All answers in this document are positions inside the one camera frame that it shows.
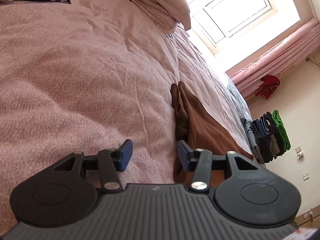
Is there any dark navy folded garment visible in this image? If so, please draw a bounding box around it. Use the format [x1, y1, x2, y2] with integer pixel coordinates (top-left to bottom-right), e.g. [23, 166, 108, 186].
[251, 119, 276, 163]

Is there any brown long sleeve shirt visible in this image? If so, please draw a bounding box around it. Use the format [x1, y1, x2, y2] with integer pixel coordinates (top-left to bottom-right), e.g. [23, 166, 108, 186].
[170, 81, 254, 189]

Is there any pink curtain right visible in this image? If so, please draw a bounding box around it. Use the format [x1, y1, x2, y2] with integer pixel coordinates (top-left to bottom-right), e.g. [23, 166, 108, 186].
[230, 18, 319, 98]

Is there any pink pillow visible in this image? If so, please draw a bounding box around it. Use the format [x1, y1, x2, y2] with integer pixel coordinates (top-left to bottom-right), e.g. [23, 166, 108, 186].
[130, 0, 191, 34]

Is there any green folded towel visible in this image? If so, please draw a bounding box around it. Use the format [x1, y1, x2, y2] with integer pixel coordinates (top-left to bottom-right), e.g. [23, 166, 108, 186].
[272, 109, 291, 152]

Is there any window frame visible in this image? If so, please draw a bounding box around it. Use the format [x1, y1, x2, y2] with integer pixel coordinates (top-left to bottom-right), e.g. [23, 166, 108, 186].
[187, 0, 300, 72]

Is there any wall switch plate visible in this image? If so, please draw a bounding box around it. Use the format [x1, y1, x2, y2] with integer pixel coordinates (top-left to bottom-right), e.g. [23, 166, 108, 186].
[295, 146, 304, 160]

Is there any wall power socket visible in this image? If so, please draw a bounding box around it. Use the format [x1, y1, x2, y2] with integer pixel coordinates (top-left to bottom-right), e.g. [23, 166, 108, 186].
[303, 172, 309, 181]

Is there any grey folded garment bottom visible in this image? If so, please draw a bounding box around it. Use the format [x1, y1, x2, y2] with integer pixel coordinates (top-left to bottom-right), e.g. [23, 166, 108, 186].
[241, 118, 265, 165]

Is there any red hanging garment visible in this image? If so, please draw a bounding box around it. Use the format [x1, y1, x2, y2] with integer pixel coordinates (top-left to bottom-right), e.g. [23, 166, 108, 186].
[255, 75, 280, 100]

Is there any beige folded garment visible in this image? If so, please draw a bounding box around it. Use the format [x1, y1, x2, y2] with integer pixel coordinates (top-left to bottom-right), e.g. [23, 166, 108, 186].
[265, 119, 280, 159]

